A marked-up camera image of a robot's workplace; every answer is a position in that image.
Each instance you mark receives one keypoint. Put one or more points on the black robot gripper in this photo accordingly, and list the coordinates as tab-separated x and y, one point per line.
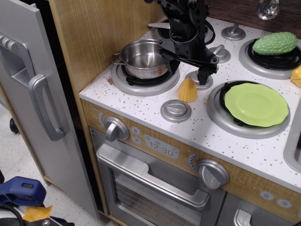
187	43

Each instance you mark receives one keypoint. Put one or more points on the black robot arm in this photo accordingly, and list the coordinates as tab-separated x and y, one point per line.
195	11

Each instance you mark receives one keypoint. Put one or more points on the yellow toy corn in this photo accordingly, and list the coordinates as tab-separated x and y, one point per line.
187	91

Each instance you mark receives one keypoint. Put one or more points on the front right stove burner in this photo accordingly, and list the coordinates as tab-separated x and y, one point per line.
222	118

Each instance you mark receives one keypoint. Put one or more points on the stove burner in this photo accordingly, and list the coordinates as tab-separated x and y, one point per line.
277	67
143	89
222	118

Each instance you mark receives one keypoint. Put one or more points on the front left stove burner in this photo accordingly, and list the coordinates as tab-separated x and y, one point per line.
143	89

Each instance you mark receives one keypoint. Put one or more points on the back right stove burner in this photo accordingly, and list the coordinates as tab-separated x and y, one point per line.
277	67

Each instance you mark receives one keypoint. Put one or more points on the grey stovetop knob middle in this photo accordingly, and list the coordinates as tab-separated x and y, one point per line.
194	76

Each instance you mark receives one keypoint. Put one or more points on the grey stovetop knob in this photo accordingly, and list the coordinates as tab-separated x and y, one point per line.
233	33
194	76
222	53
175	111

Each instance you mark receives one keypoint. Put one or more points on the grey stovetop knob upper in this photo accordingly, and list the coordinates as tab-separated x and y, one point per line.
222	53

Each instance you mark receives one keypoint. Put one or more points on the grey stovetop knob front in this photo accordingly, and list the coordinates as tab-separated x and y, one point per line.
175	111

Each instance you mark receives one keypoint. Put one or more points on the small steel pot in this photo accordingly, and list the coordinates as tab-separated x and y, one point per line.
141	59

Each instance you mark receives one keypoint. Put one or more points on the grey stovetop knob back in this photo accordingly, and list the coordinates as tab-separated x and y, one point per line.
233	33

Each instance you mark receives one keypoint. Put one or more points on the green plastic plate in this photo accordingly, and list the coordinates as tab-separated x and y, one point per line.
256	105

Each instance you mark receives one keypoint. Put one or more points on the oven clock display panel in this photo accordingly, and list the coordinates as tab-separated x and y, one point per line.
162	147

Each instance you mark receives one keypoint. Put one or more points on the left oven dial knob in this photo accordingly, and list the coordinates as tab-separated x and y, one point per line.
115	129

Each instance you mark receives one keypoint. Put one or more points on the oven dial knob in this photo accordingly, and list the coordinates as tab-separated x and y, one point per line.
115	129
211	174

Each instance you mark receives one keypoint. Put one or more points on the green toy bitter gourd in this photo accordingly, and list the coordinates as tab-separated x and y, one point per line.
275	44

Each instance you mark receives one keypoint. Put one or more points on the clear faucet knob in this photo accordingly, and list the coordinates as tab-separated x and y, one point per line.
268	9

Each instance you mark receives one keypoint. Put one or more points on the yellow toy pepper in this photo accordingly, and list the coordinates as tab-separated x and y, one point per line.
296	76

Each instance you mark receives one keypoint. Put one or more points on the right oven dial knob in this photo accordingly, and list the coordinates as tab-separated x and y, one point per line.
211	174

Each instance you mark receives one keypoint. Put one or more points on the toy oven door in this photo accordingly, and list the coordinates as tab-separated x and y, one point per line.
142	190

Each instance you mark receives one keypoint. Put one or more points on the grey toy sink basin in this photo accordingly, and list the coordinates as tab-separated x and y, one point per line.
291	153

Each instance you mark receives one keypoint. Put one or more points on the lower right cabinet door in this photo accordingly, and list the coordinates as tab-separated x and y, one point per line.
238	212

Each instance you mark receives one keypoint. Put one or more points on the silver toy fridge door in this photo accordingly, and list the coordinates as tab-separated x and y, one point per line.
29	45

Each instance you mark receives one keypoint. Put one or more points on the black caster wheel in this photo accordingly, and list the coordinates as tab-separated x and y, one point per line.
13	127

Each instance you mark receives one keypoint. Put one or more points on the blue clamp tool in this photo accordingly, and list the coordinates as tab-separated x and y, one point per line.
22	191

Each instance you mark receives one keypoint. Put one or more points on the yellow tape piece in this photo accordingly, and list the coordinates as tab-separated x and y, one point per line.
32	214

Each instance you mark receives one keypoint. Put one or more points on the grey oven door handle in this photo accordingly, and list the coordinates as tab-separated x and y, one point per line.
138	171

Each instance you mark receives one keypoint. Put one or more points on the grey fridge door handle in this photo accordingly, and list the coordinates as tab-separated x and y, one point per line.
50	105

